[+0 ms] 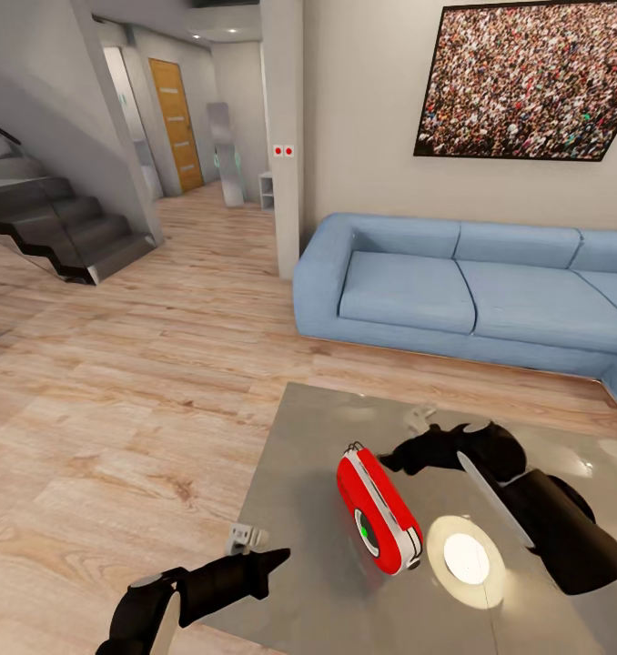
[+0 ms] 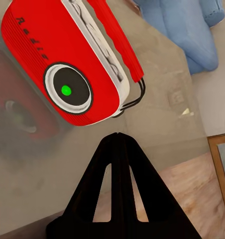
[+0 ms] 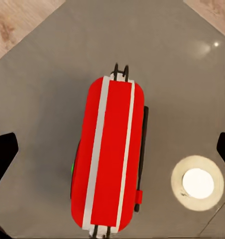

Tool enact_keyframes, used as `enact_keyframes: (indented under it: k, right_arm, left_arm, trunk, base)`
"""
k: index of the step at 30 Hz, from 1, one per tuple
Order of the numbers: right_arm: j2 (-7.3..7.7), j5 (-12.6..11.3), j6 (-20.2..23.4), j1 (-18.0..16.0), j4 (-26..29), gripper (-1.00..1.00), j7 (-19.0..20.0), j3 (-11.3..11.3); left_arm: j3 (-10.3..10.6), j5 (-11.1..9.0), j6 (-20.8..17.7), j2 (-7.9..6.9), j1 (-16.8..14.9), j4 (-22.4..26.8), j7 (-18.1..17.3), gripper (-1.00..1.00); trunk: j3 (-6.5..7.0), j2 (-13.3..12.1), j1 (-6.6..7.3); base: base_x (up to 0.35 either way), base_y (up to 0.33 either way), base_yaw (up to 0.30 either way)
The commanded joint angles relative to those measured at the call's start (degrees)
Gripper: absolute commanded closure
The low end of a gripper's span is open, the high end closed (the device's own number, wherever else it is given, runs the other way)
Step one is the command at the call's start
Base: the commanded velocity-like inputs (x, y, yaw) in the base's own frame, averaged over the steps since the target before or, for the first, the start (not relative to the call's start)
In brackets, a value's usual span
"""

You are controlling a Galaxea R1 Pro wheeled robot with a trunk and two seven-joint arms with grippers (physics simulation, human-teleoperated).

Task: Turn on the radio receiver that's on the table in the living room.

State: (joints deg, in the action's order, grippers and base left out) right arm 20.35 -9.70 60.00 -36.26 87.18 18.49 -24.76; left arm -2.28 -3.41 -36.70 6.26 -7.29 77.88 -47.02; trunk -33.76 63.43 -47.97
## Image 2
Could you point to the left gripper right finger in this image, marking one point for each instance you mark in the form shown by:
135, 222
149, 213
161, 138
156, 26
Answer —
167, 220

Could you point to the coffee table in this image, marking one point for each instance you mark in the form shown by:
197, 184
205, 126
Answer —
43, 157

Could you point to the sofa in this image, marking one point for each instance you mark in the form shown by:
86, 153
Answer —
187, 23

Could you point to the radio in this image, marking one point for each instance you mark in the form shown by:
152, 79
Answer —
61, 48

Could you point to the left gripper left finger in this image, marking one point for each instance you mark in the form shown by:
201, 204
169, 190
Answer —
77, 220

